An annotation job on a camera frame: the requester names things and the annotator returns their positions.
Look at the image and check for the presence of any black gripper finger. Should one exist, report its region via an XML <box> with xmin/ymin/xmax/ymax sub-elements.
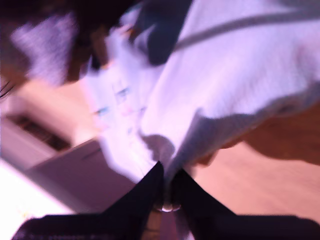
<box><xmin>171</xmin><ymin>168</ymin><xmax>261</xmax><ymax>240</ymax></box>
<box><xmin>82</xmin><ymin>161</ymin><xmax>165</xmax><ymax>240</ymax></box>

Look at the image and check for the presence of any white toucan print sock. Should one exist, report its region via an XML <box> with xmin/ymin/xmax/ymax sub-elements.
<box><xmin>79</xmin><ymin>22</ymin><xmax>161</xmax><ymax>183</ymax></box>

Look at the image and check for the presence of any plain white sock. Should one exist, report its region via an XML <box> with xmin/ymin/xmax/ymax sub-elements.
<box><xmin>138</xmin><ymin>0</ymin><xmax>320</xmax><ymax>181</ymax></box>

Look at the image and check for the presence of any fuzzy grey sock thread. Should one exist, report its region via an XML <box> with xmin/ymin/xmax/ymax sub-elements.
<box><xmin>9</xmin><ymin>12</ymin><xmax>80</xmax><ymax>86</ymax></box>

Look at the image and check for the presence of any white open storage box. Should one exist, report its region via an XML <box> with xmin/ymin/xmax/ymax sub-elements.
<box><xmin>0</xmin><ymin>97</ymin><xmax>73</xmax><ymax>161</ymax></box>

